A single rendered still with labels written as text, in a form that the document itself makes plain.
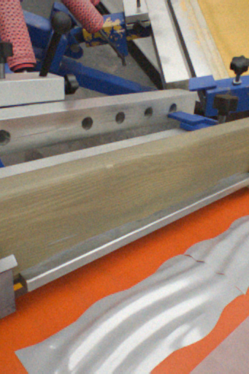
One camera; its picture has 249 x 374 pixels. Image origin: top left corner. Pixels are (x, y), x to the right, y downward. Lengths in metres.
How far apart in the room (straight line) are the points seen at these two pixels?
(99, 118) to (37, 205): 0.32
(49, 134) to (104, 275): 0.25
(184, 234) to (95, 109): 0.25
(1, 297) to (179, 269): 0.16
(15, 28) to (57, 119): 0.23
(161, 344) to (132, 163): 0.14
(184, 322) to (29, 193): 0.15
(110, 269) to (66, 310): 0.06
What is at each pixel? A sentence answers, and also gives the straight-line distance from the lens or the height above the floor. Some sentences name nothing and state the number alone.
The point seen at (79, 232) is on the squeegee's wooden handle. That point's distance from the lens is 0.28.
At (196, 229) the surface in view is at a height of 1.22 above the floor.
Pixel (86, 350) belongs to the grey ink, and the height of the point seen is 1.25.
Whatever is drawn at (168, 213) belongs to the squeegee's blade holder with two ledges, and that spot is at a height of 1.26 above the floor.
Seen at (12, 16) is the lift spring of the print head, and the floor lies 1.16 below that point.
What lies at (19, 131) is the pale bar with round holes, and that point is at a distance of 0.48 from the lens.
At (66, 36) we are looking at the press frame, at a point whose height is 1.04.
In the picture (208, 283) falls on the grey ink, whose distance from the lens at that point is 0.32.
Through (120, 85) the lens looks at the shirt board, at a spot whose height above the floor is 0.92.
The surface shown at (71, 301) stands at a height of 1.22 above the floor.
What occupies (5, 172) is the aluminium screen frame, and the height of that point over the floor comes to 1.15.
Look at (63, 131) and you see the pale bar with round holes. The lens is 0.51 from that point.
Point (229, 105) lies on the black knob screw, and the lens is 0.60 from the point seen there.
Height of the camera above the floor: 1.49
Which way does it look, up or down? 46 degrees down
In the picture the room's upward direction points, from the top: 36 degrees clockwise
